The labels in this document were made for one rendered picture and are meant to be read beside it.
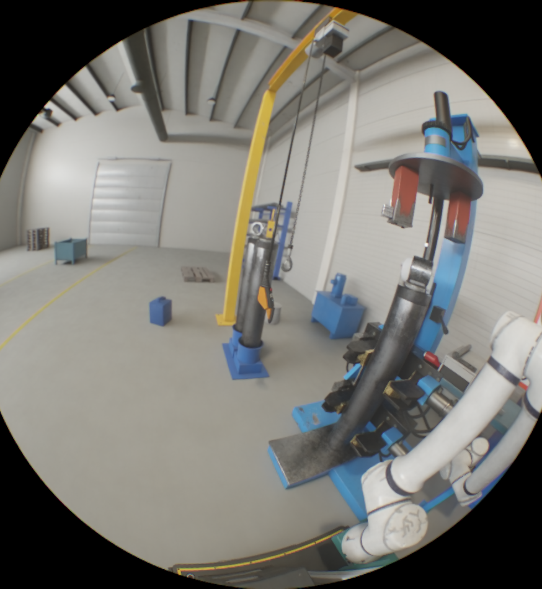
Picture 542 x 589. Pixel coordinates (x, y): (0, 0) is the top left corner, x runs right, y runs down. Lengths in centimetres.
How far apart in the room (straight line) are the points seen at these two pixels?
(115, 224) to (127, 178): 246
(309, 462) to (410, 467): 110
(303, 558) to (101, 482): 132
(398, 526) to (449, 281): 137
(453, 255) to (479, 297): 162
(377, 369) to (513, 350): 90
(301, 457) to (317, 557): 82
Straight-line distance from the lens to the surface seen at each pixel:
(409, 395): 118
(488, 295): 312
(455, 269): 157
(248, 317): 213
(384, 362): 127
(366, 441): 149
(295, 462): 168
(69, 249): 776
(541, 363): 57
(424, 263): 119
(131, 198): 1172
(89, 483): 186
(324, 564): 136
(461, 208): 136
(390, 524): 74
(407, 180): 120
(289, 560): 131
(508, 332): 61
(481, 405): 61
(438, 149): 136
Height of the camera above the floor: 159
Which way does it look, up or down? 17 degrees down
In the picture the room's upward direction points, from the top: 11 degrees clockwise
